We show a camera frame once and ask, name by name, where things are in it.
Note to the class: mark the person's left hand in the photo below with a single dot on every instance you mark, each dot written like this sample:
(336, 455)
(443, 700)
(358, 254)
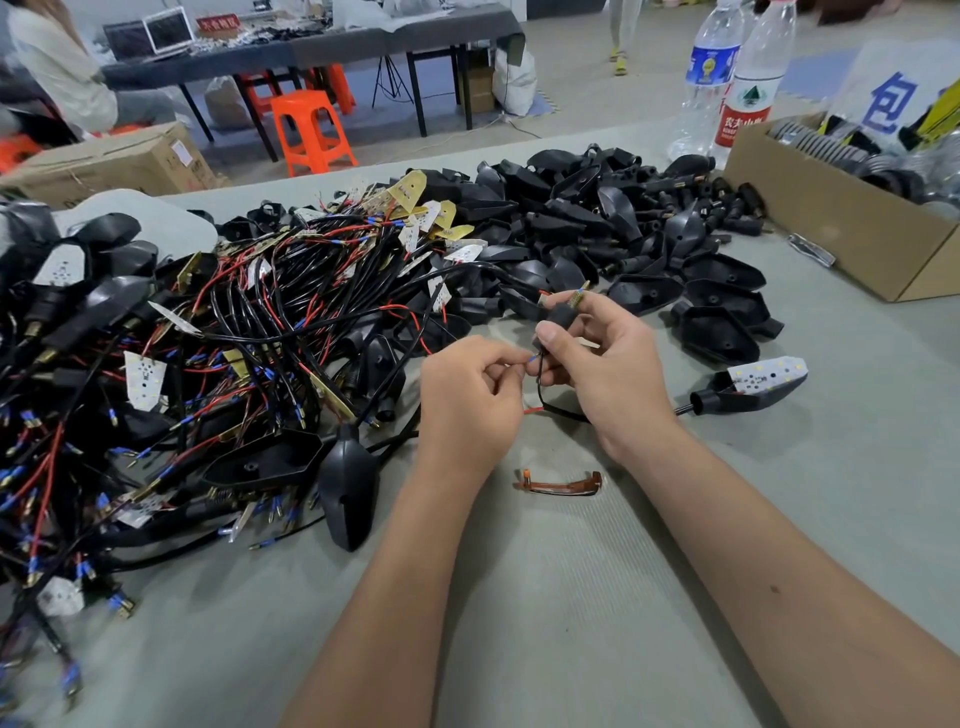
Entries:
(461, 409)

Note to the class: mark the person's right hand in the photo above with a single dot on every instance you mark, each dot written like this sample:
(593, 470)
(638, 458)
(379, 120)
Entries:
(615, 375)

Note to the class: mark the person's right thumb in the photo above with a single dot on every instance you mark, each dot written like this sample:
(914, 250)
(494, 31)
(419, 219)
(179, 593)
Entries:
(562, 343)

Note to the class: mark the person's left thumb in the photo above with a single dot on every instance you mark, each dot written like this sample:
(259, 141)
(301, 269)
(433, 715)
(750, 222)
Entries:
(499, 352)

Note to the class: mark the person's left forearm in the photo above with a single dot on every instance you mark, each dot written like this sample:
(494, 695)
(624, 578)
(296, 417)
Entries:
(390, 607)

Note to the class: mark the person's right forearm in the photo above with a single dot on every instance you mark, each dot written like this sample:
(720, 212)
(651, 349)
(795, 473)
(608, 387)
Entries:
(765, 600)

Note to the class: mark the pile of black lamp housings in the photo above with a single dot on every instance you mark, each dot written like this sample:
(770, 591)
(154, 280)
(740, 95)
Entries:
(637, 225)

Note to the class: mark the copper flex strip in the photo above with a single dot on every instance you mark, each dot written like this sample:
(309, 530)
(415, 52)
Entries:
(559, 486)

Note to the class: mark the black housing with white board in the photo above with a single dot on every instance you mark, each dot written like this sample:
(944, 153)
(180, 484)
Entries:
(731, 397)

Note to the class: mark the black teardrop lamp shell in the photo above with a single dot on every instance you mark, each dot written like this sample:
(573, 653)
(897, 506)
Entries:
(346, 487)

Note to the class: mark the small brown cardboard box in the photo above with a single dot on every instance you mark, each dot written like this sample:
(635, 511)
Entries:
(480, 90)

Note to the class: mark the white sack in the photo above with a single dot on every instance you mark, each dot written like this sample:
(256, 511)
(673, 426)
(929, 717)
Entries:
(516, 82)

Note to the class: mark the orange plastic stool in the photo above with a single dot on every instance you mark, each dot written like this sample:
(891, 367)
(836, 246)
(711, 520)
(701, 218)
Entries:
(15, 150)
(259, 90)
(311, 127)

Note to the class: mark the black tripod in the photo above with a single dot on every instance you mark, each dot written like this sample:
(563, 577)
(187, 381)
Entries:
(390, 79)

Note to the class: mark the open cardboard box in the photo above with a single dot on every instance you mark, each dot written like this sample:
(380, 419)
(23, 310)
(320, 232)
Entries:
(840, 217)

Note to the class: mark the blue label water bottle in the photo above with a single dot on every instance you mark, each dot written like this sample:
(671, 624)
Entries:
(709, 67)

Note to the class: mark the red label water bottle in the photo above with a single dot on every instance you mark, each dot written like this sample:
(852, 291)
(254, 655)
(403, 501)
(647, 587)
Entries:
(754, 90)

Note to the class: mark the grey covered table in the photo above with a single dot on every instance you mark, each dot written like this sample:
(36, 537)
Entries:
(337, 46)

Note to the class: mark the white paper sheets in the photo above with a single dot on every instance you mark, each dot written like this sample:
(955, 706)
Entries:
(390, 13)

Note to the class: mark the grey plastic bag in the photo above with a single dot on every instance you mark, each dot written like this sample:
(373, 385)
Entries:
(226, 103)

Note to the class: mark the blue floor mat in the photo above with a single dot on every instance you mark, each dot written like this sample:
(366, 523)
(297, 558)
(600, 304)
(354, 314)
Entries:
(821, 75)

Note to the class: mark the pile of clear lamp lenses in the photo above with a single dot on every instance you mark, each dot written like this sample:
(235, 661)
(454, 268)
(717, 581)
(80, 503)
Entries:
(892, 169)

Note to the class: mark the heap of small parts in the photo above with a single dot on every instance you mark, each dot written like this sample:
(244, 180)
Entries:
(255, 37)

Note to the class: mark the white sign with blue print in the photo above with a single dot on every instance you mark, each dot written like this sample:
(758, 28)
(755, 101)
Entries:
(889, 90)

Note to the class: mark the red sign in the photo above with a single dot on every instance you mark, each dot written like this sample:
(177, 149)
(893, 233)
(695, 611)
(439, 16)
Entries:
(219, 23)

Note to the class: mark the closed cardboard box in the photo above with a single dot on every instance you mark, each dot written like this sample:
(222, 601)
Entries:
(105, 165)

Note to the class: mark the yellow and black packet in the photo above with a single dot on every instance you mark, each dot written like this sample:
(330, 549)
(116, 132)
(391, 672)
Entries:
(941, 112)

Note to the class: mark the silver laptop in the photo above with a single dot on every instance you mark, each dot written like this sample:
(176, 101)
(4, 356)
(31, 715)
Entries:
(169, 30)

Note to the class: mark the black laptop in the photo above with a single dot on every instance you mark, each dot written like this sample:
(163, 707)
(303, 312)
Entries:
(127, 39)

